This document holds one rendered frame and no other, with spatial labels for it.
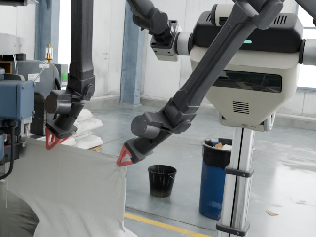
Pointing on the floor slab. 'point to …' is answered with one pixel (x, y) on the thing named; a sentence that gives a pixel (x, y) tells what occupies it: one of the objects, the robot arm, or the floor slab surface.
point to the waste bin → (213, 176)
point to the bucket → (161, 179)
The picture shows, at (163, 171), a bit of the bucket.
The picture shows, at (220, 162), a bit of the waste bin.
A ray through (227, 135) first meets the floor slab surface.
